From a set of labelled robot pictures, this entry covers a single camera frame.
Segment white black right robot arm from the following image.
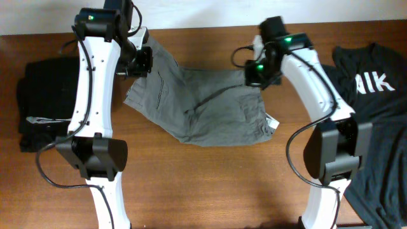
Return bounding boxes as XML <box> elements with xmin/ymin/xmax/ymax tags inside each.
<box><xmin>244</xmin><ymin>16</ymin><xmax>373</xmax><ymax>228</ymax></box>

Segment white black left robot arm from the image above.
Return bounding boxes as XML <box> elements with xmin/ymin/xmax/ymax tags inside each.
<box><xmin>54</xmin><ymin>1</ymin><xmax>153</xmax><ymax>228</ymax></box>

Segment grey cargo shorts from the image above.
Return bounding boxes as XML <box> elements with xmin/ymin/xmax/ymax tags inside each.
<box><xmin>124</xmin><ymin>38</ymin><xmax>279</xmax><ymax>147</ymax></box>

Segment folded black garment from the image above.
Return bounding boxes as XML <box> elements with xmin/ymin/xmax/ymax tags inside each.
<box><xmin>17</xmin><ymin>57</ymin><xmax>79</xmax><ymax>153</ymax></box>

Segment dark teal printed t-shirt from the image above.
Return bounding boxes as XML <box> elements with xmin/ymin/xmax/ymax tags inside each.
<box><xmin>324</xmin><ymin>43</ymin><xmax>406</xmax><ymax>228</ymax></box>

